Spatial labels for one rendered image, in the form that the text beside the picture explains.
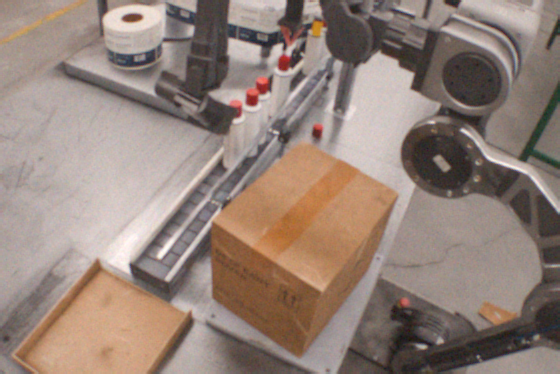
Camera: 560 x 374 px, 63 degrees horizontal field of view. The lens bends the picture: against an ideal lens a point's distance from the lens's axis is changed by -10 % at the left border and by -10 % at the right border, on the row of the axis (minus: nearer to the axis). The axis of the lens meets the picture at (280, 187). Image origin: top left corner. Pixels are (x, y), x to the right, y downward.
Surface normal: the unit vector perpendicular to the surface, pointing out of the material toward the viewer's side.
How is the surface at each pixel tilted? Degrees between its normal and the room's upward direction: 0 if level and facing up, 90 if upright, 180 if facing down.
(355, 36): 74
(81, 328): 0
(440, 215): 0
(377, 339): 0
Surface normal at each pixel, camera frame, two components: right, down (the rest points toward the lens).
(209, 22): -0.41, 0.34
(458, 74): -0.51, 0.58
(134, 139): 0.11, -0.70
